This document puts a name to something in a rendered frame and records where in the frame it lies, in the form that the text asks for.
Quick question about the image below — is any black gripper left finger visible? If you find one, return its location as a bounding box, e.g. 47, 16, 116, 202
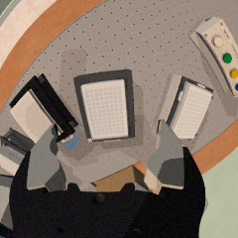
9, 124, 66, 238

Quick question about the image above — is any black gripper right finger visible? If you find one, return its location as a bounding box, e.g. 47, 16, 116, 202
144, 119, 205, 238

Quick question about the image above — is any grey base plate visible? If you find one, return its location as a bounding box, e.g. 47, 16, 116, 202
0, 0, 238, 191

